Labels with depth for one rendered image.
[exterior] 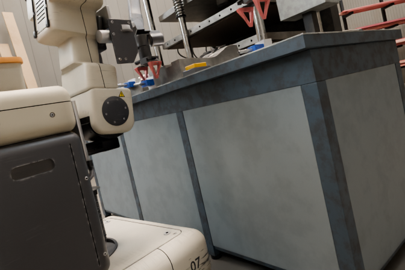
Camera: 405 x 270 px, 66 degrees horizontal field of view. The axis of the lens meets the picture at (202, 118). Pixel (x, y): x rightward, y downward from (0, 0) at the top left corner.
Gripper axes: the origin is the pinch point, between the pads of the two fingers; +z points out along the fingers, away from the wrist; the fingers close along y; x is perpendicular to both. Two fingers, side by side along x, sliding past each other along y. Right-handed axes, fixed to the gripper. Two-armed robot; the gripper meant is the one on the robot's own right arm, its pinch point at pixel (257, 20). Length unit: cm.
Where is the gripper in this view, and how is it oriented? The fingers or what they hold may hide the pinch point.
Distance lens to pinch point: 116.5
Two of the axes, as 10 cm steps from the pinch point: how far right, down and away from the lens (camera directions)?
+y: -4.4, 0.7, 9.0
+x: -8.7, 2.2, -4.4
